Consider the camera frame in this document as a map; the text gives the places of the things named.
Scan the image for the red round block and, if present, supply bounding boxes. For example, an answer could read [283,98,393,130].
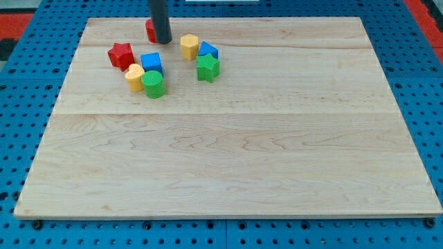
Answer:
[145,19,157,43]

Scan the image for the blue cube block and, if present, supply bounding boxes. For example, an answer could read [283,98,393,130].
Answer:
[141,53,164,75]

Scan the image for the yellow heart block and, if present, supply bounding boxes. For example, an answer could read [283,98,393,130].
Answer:
[125,64,145,92]

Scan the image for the green star block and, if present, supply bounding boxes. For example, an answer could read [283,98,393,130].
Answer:
[197,53,220,83]

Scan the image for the green cylinder block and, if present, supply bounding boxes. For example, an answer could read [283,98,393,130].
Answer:
[141,71,165,99]

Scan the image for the blue triangular block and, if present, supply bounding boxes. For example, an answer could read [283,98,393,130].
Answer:
[198,41,219,59]

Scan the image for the light wooden board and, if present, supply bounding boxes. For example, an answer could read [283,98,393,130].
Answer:
[14,17,442,221]

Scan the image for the yellow hexagon block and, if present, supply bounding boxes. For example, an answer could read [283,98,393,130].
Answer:
[180,34,199,61]

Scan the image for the red star block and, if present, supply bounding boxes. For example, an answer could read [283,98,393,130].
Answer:
[107,43,135,71]

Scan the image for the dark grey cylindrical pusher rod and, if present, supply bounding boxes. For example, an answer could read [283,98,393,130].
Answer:
[148,0,172,44]

